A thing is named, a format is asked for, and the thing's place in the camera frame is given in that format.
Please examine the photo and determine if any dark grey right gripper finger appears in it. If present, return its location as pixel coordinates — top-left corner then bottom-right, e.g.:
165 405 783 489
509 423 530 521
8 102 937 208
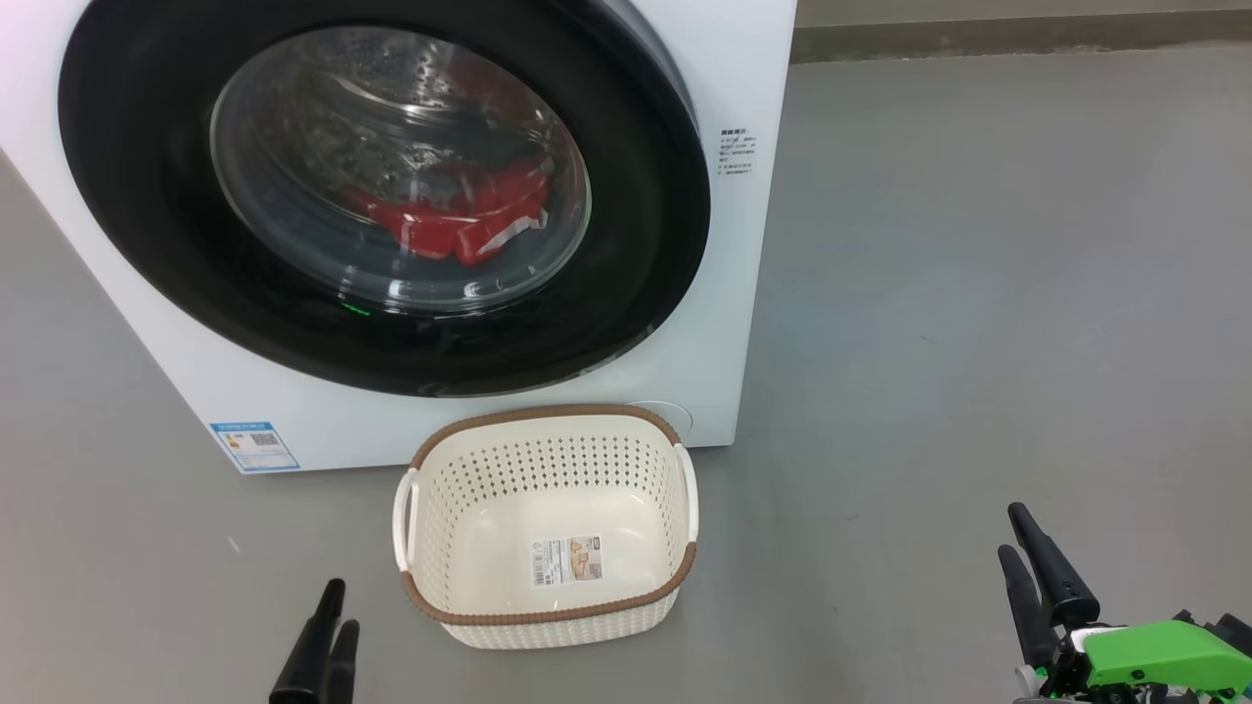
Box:
1008 503 1100 629
999 545 1062 668

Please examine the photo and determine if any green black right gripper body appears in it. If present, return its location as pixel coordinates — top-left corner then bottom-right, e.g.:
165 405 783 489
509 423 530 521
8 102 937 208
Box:
1012 619 1252 704

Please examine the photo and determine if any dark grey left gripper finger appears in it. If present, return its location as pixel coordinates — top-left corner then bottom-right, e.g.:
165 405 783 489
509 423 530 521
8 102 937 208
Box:
269 579 347 704
323 620 361 704

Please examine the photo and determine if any black round glass washer door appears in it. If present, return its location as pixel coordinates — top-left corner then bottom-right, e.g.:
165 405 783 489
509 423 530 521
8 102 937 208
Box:
57 0 712 399

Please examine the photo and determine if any cream perforated basket brown rim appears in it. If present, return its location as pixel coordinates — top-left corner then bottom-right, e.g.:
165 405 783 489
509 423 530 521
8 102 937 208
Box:
392 404 699 650

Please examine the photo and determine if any white barcode product label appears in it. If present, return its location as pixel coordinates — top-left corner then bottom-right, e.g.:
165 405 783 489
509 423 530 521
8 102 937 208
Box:
531 535 604 588

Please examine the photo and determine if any white front-load washing machine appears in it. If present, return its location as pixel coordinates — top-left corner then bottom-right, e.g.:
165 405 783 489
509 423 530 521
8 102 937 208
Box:
0 0 798 475

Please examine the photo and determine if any blue energy label sticker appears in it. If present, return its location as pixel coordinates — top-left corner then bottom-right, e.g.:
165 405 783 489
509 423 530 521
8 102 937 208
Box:
209 421 301 474

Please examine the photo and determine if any round white filter cover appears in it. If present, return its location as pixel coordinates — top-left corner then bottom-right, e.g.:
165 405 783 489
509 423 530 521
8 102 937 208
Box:
626 399 693 437

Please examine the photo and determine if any small printed text sticker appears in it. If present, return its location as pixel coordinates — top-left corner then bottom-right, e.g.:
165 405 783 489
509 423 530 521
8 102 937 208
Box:
719 127 756 177

